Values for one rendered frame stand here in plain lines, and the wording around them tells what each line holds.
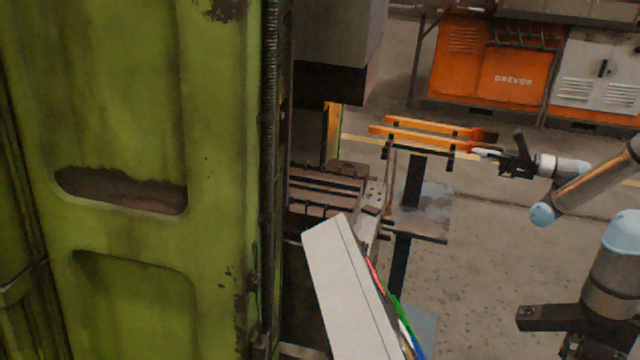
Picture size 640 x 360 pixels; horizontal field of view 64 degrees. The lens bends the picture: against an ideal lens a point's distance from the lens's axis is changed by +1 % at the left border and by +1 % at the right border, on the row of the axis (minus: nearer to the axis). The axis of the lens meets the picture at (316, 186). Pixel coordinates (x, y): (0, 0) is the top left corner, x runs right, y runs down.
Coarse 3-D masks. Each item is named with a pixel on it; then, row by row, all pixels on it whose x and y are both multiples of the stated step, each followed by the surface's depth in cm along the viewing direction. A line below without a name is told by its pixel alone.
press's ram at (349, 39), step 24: (312, 0) 93; (336, 0) 92; (360, 0) 91; (384, 0) 109; (312, 24) 95; (336, 24) 94; (360, 24) 93; (384, 24) 117; (312, 48) 97; (336, 48) 96; (360, 48) 95
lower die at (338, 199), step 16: (304, 176) 134; (320, 176) 137; (336, 176) 137; (288, 192) 129; (304, 192) 129; (320, 192) 130; (336, 192) 129; (304, 208) 125; (320, 208) 125; (336, 208) 125; (352, 208) 124; (352, 224) 128
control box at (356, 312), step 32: (320, 224) 83; (320, 256) 77; (352, 256) 74; (320, 288) 72; (352, 288) 69; (384, 288) 82; (352, 320) 65; (384, 320) 63; (352, 352) 61; (384, 352) 59
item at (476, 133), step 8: (392, 120) 188; (400, 120) 187; (408, 120) 186; (416, 120) 187; (424, 128) 185; (432, 128) 184; (440, 128) 183; (448, 128) 183; (456, 128) 183; (464, 128) 183; (472, 128) 182; (480, 128) 181; (472, 136) 180; (480, 136) 181; (488, 136) 180; (496, 136) 179
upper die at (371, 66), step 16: (304, 64) 104; (320, 64) 104; (368, 64) 102; (304, 80) 106; (320, 80) 105; (336, 80) 104; (352, 80) 104; (368, 80) 107; (304, 96) 108; (320, 96) 107; (336, 96) 106; (352, 96) 105
